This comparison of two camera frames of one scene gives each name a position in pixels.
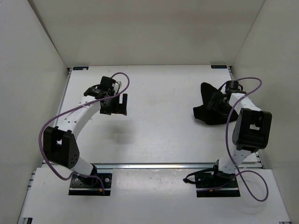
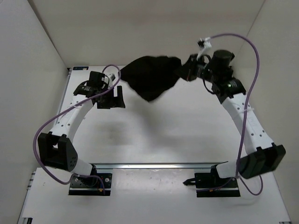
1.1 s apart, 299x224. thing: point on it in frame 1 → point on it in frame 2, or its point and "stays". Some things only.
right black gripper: x=216 y=98 → x=187 y=72
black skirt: x=215 y=116 → x=151 y=76
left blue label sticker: x=80 y=68 stays
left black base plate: x=80 y=185 stays
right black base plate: x=209 y=185 stays
